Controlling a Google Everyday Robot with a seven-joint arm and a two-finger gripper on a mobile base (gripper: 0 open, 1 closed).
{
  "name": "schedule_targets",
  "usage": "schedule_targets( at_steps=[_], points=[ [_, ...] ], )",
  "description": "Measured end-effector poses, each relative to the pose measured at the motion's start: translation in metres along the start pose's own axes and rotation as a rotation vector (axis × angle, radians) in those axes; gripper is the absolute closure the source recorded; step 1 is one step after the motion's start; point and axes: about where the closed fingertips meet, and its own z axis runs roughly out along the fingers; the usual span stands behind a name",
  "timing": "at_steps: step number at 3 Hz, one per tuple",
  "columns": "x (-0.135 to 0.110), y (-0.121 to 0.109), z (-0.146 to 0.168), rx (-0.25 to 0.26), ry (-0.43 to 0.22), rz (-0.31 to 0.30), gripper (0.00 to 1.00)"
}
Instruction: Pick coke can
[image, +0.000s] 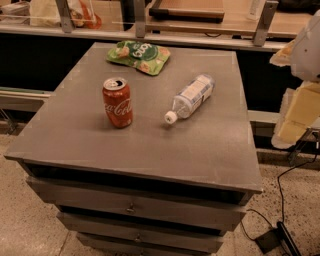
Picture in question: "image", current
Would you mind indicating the clear plastic water bottle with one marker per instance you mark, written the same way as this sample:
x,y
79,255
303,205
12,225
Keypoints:
x,y
190,98

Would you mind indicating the grey drawer cabinet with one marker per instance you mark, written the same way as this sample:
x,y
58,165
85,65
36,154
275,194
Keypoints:
x,y
151,188

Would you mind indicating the wooden board on shelf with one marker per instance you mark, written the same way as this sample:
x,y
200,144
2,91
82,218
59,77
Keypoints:
x,y
194,10

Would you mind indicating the red coke can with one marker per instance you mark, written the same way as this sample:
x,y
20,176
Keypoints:
x,y
117,101

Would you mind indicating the orange white plastic bag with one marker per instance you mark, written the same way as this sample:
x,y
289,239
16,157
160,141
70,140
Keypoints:
x,y
83,16

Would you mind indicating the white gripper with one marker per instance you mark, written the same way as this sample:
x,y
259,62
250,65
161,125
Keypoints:
x,y
308,55

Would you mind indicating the black floor power box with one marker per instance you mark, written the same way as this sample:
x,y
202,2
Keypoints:
x,y
276,237

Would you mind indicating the green chip bag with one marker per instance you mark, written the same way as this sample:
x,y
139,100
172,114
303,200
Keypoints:
x,y
145,57

